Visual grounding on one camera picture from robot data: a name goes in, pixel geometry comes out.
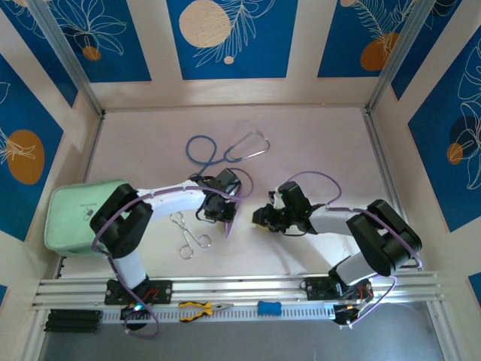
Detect blue stethoscope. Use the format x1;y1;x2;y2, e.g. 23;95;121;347
186;130;271;184

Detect yellow black pliers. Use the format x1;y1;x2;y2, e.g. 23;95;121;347
178;300;234;323

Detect mint green zip pouch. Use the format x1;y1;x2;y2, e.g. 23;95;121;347
44;179;127;258

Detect black bar stack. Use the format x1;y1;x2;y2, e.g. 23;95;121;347
44;308;103;334

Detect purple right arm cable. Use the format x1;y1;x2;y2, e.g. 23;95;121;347
277;171;425;329

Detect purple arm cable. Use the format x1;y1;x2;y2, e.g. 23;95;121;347
277;171;425;329
91;167;256;338

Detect aluminium mounting rail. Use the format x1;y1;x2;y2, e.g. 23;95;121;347
32;272;446;311

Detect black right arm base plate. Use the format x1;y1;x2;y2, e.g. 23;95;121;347
304;276;373;302

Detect grey slotted cable duct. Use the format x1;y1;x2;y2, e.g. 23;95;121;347
100;303;336;325

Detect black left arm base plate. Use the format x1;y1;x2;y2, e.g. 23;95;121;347
104;278;174;305

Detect aluminium table side rail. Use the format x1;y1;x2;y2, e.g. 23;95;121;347
362;108;420;272

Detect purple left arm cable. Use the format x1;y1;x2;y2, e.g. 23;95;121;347
91;167;256;338

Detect aluminium frame post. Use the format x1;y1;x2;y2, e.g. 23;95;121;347
26;0;107;118
365;0;441;116

